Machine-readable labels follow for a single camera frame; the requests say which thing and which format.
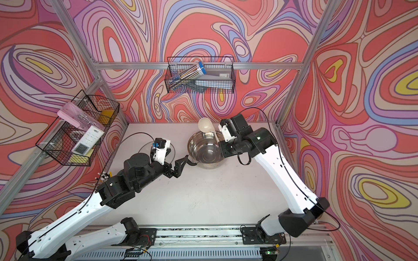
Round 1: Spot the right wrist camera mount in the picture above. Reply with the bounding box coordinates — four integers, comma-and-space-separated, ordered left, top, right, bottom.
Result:
218, 119, 236, 142

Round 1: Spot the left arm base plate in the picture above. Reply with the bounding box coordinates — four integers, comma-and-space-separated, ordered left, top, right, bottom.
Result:
113, 217, 157, 247

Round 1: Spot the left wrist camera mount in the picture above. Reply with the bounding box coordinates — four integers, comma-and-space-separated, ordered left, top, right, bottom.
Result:
150, 138, 171, 165

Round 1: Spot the grey white box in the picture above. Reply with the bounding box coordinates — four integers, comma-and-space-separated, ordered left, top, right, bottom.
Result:
195, 74, 234, 89

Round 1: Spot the pen pack blue cap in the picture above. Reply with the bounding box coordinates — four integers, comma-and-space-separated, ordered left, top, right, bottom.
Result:
168, 62, 206, 91

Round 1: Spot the yellow sponge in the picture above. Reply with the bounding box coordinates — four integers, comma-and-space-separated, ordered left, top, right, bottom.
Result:
68, 153, 90, 165

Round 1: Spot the stainless steel pot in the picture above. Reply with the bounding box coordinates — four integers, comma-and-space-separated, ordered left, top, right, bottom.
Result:
187, 131, 224, 169

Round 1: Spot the glass cup with pens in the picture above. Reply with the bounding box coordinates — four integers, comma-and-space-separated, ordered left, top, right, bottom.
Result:
96, 171, 112, 185

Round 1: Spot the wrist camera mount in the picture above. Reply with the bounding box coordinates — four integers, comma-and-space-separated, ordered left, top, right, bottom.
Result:
150, 138, 171, 165
218, 119, 236, 142

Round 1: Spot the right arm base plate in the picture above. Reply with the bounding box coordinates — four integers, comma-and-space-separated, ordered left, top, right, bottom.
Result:
239, 225, 287, 245

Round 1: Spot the cream plastic ladle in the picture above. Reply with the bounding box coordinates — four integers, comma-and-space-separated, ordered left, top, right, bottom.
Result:
198, 117, 219, 142

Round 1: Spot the left wire basket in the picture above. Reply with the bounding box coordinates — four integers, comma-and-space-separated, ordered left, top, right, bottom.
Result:
35, 91, 120, 166

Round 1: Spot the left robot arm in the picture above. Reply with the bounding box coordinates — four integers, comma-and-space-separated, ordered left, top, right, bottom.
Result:
16, 153, 195, 261

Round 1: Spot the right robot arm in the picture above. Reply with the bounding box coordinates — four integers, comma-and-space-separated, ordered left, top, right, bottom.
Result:
218, 114, 330, 237

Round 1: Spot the back wire basket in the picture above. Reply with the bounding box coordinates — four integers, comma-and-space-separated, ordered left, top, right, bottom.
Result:
164, 55, 236, 94

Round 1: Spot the white remote device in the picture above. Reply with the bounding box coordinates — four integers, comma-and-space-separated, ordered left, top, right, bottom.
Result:
72, 125, 104, 156

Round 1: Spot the wire basket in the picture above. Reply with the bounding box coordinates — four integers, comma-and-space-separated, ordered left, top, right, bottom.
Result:
35, 91, 120, 166
164, 55, 236, 94

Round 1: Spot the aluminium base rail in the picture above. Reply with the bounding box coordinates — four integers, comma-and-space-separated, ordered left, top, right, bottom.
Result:
70, 224, 342, 261

